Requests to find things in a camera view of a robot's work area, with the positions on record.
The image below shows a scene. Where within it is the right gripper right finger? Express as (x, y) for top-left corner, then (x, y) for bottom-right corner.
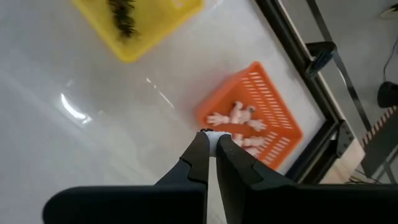
(215, 134), (398, 224)

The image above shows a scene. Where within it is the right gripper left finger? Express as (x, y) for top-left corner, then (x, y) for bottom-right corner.
(42, 131), (210, 224)

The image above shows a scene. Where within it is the orange plastic basket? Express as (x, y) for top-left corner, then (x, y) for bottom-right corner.
(195, 61), (304, 171)

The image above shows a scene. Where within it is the red striped mat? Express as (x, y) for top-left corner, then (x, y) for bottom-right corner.
(359, 105), (398, 147)

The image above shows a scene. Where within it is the yellow plastic basket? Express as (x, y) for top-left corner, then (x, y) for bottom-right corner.
(71, 0), (206, 63)

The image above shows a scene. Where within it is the black floor cable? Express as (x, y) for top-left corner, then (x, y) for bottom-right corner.
(348, 169), (384, 185)

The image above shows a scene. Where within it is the black frame clamp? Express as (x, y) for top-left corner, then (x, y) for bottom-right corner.
(305, 41), (339, 79)

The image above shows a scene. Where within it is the black metal table frame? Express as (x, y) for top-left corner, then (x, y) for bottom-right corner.
(254, 0), (373, 185)

